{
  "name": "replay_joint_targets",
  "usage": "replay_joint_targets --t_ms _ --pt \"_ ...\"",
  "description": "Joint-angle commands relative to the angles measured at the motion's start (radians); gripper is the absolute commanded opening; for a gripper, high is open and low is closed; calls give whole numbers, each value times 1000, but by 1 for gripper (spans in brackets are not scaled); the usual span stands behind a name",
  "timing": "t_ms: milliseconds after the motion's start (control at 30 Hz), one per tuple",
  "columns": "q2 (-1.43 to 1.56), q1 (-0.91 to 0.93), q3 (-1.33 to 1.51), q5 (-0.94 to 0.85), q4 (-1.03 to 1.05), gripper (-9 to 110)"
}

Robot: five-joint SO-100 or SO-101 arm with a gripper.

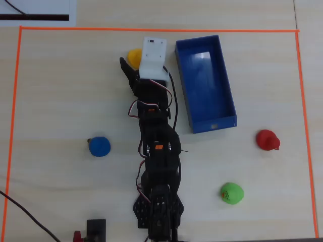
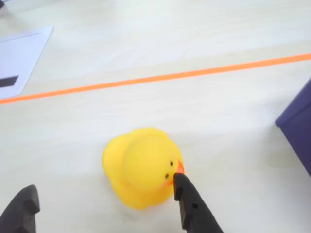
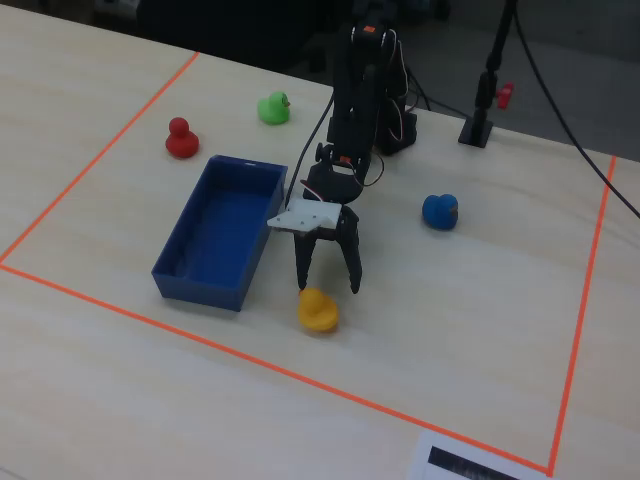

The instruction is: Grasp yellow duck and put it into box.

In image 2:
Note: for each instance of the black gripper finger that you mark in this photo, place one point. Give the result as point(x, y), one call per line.
point(194, 208)
point(19, 211)

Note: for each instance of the yellow rubber duck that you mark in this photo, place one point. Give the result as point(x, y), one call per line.
point(141, 167)

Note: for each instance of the blue rectangular box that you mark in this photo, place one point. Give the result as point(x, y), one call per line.
point(300, 126)

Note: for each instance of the long orange tape strip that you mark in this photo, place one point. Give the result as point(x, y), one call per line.
point(155, 78)

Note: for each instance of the white printed paper sheet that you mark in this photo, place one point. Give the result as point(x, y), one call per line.
point(19, 55)

